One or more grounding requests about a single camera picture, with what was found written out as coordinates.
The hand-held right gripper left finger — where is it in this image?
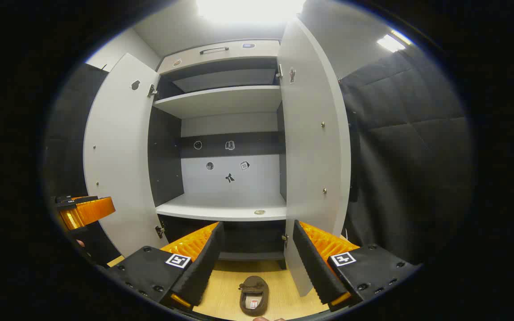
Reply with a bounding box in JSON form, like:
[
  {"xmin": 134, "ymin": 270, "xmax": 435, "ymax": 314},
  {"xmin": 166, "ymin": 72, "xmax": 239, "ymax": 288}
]
[{"xmin": 105, "ymin": 222, "xmax": 225, "ymax": 309}]

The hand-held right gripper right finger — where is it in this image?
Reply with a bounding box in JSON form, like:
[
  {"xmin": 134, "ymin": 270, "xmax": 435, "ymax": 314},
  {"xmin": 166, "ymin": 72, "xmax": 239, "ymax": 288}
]
[{"xmin": 293, "ymin": 220, "xmax": 420, "ymax": 313}]

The brown fuzzy shoe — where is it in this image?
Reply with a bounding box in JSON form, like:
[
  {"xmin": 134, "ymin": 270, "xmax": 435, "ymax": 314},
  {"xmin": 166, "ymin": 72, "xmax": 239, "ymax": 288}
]
[{"xmin": 239, "ymin": 276, "xmax": 270, "ymax": 317}]

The white shoe cabinet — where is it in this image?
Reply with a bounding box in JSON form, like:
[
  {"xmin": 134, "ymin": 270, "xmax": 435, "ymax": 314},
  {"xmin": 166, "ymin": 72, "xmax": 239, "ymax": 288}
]
[{"xmin": 148, "ymin": 39, "xmax": 290, "ymax": 271}]

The white cabinet drawer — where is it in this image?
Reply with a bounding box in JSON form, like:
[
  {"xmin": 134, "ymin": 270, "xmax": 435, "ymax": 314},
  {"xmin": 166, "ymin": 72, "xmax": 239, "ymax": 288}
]
[{"xmin": 158, "ymin": 39, "xmax": 281, "ymax": 75}]

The black backdrop cloth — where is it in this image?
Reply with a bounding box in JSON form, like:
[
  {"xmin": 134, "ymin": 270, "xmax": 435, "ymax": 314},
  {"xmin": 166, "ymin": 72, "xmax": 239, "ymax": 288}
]
[{"xmin": 43, "ymin": 45, "xmax": 475, "ymax": 268}]

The small ceiling light panel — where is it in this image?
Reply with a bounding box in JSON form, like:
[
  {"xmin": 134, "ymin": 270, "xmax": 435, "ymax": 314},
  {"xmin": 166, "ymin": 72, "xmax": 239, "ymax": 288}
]
[{"xmin": 377, "ymin": 29, "xmax": 412, "ymax": 53}]

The large ceiling light panel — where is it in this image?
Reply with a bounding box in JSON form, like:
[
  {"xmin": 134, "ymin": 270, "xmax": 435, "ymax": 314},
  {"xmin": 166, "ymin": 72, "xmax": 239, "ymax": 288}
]
[{"xmin": 197, "ymin": 0, "xmax": 304, "ymax": 24}]

